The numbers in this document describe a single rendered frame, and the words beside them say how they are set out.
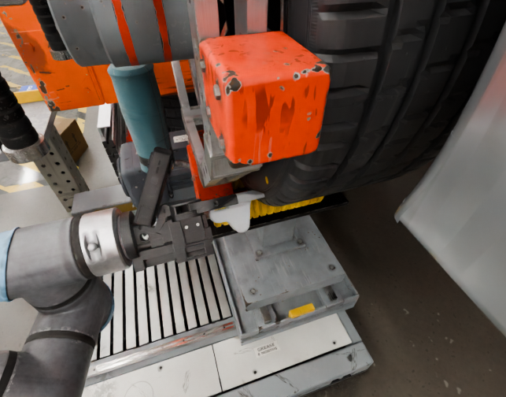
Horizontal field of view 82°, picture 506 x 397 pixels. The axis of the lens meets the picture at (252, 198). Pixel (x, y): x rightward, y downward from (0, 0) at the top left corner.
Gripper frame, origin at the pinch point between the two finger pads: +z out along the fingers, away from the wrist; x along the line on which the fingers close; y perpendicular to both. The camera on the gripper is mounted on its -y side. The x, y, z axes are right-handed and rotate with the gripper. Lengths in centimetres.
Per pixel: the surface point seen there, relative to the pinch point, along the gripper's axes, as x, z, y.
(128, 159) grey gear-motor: -51, -25, -18
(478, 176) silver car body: 29.6, 7.7, 2.0
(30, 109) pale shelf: -73, -57, -47
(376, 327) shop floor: -39, 39, 52
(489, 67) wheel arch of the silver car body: 31.6, 7.8, -4.3
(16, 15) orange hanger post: -36, -40, -55
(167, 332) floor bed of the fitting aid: -47, -25, 35
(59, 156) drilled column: -80, -53, -30
